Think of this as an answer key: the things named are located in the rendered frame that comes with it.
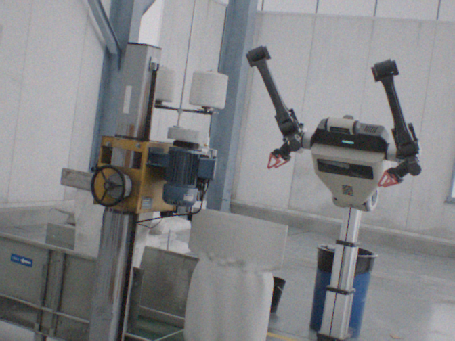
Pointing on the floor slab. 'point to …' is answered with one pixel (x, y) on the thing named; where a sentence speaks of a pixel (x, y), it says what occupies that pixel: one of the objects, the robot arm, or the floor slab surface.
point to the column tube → (138, 93)
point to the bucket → (277, 293)
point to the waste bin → (361, 275)
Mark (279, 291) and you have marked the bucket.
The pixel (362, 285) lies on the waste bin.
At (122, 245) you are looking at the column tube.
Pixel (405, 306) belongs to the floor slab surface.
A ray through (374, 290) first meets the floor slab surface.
